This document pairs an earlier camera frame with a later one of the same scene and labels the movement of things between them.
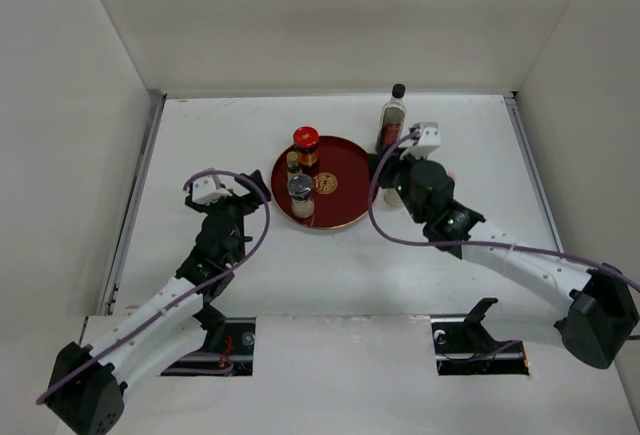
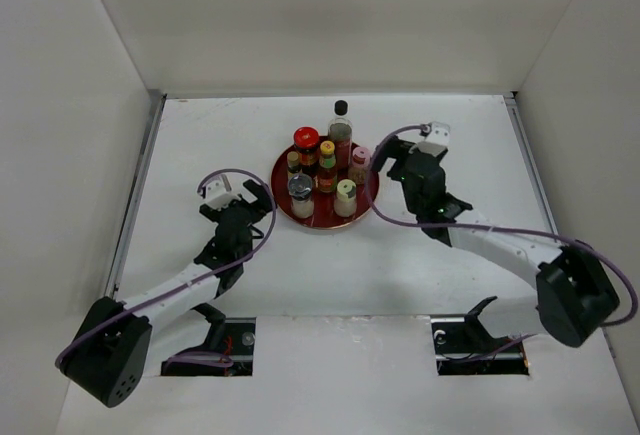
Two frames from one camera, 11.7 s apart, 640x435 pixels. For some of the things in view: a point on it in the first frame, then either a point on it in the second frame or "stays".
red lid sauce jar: x=306 y=141 stays
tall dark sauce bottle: x=392 y=119 -> x=340 y=132
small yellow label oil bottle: x=293 y=162 stays
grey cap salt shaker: x=300 y=189 stays
